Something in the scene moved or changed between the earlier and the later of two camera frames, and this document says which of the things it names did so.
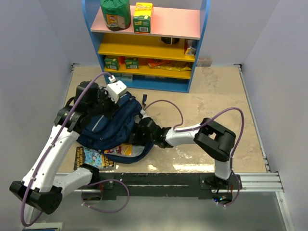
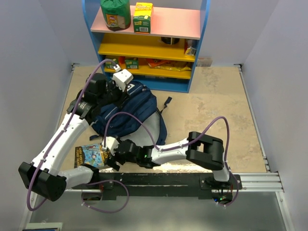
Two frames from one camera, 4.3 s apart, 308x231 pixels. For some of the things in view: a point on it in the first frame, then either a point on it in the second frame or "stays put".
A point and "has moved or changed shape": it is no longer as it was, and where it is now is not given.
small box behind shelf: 204,62 stays put
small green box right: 132,64 stays put
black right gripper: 136,141 -> 112,163
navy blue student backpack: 106,133 has moved or changed shape
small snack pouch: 190,51 stays put
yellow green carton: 143,11 stays put
